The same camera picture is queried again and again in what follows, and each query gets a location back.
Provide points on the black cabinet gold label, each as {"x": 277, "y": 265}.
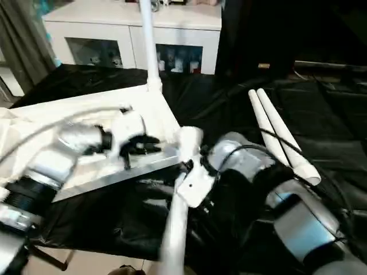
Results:
{"x": 252, "y": 34}

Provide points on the dark grey bundle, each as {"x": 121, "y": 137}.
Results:
{"x": 156, "y": 4}

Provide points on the beige object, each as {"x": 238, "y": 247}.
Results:
{"x": 205, "y": 2}

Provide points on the white plastic table top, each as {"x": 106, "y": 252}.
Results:
{"x": 86, "y": 114}

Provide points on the black metal stand leg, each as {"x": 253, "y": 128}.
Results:
{"x": 54, "y": 259}

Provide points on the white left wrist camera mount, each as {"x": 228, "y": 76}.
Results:
{"x": 126, "y": 129}

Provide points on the grey curtain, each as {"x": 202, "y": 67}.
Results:
{"x": 23, "y": 48}

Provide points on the white glass-door cabinet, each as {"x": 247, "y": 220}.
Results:
{"x": 94, "y": 25}

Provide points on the white plastic table leg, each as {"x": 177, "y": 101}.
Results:
{"x": 150, "y": 43}
{"x": 259, "y": 114}
{"x": 284, "y": 134}
{"x": 175, "y": 237}

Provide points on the black mat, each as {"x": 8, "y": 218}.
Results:
{"x": 114, "y": 217}

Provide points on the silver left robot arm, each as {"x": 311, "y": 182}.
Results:
{"x": 51, "y": 160}

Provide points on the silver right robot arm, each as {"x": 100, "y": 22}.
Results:
{"x": 258, "y": 163}

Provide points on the black side table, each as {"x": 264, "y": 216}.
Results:
{"x": 329, "y": 66}

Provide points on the teal patterned strip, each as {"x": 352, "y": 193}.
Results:
{"x": 54, "y": 54}

